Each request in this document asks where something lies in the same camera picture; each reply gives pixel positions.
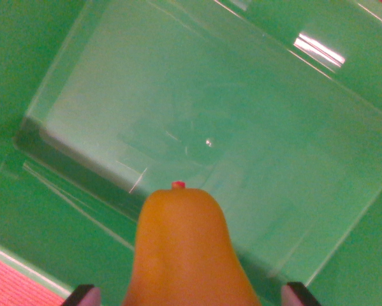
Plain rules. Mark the green plastic bin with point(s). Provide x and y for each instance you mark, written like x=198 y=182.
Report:
x=241 y=111

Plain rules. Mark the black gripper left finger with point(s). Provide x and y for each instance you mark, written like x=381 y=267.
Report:
x=82 y=296

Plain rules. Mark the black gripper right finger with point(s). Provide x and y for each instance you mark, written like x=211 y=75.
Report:
x=297 y=294

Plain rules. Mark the yellow-green toy pear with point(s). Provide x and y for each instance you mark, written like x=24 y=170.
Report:
x=184 y=252

